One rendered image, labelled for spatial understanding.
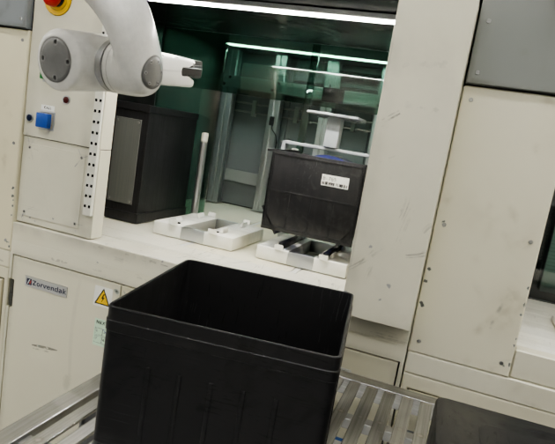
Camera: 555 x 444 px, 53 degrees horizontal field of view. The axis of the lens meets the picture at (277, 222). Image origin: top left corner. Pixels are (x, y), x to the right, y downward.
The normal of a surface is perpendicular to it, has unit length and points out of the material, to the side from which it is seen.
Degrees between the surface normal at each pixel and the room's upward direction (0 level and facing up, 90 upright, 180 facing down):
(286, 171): 90
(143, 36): 89
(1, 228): 90
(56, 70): 99
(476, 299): 90
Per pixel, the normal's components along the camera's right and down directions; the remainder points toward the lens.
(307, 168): -0.32, 0.11
